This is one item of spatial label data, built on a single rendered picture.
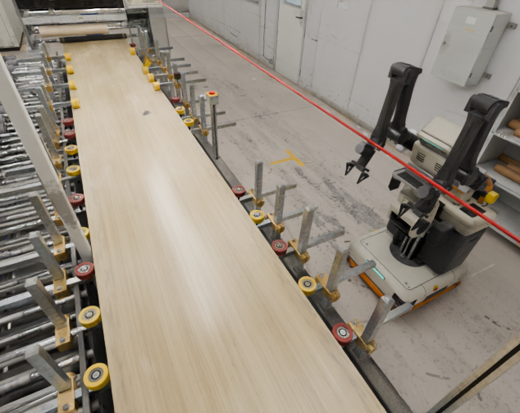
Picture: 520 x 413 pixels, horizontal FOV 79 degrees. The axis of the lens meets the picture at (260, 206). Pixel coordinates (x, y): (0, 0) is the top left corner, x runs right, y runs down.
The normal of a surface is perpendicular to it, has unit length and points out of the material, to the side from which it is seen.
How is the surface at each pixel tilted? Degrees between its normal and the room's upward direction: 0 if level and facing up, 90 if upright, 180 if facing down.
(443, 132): 42
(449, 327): 0
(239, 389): 0
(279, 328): 0
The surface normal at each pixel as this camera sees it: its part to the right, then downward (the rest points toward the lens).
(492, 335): 0.04, -0.76
